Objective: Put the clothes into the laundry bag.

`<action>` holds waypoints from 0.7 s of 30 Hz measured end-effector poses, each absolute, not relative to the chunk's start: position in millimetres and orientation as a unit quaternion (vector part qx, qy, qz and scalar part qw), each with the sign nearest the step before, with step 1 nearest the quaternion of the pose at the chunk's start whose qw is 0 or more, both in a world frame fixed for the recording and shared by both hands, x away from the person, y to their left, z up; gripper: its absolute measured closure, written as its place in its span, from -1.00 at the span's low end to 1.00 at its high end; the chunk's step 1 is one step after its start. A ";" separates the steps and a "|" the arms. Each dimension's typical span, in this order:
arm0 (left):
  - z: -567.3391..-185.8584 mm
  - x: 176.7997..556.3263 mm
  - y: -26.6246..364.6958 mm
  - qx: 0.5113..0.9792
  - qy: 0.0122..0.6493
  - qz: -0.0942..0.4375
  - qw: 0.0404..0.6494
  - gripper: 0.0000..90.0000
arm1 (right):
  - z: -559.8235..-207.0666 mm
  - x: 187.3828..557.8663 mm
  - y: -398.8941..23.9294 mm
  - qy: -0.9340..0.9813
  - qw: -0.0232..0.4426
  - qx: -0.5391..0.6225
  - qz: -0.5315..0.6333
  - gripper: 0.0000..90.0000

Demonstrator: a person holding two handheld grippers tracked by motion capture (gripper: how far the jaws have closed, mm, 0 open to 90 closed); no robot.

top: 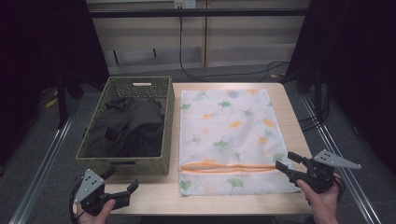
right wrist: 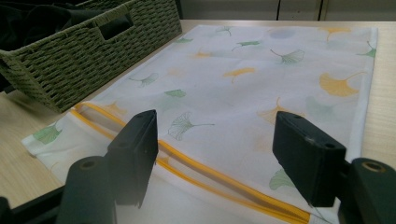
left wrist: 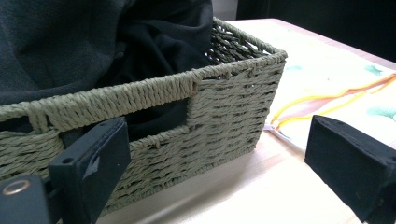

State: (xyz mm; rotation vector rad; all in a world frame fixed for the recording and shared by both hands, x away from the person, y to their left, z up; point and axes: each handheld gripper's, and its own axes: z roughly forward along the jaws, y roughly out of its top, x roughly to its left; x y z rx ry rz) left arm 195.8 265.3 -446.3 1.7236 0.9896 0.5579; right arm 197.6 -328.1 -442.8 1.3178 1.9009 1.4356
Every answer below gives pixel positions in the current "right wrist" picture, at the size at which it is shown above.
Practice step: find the dark cloth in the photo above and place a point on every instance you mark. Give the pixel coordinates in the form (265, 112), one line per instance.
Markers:
(37, 21)

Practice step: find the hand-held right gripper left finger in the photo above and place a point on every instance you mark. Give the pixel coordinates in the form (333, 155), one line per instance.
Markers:
(134, 158)

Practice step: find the green woven basket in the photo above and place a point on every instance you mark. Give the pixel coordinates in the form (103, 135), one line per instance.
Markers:
(77, 59)

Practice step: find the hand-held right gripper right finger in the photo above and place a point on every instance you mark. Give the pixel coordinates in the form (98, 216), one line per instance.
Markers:
(308, 161)

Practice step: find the white leaf-print laundry bag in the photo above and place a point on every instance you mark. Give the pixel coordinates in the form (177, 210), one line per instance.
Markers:
(236, 93)

